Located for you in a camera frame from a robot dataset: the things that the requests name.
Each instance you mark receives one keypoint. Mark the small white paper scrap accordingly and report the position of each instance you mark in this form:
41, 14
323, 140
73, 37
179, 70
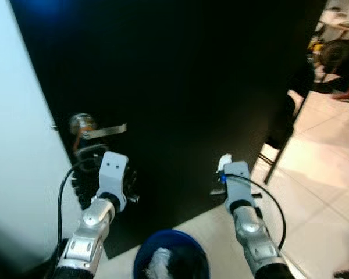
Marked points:
225, 161

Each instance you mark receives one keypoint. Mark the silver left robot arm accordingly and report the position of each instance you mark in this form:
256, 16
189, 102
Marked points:
87, 232

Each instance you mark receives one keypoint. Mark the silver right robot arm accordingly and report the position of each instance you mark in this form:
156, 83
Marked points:
256, 238

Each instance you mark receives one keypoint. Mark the black room door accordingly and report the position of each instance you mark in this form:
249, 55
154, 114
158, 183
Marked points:
192, 87

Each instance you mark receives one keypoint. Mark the blue plastic waste bin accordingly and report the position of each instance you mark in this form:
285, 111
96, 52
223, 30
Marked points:
138, 261

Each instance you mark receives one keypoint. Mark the black folding chair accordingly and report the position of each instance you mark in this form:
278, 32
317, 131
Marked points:
282, 125

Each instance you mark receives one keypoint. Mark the white crumpled paper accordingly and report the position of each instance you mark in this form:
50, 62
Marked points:
157, 264

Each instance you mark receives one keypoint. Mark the black crumpled plastic bag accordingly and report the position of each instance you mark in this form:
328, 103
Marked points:
186, 264

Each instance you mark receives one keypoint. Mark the black floor fan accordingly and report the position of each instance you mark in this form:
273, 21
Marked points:
337, 55

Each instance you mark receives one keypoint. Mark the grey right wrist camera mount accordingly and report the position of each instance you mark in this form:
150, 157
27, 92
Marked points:
238, 183

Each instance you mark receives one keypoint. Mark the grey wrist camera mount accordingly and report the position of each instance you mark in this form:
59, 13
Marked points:
238, 183
112, 171

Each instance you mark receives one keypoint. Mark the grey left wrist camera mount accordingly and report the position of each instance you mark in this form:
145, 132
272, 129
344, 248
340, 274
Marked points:
112, 171

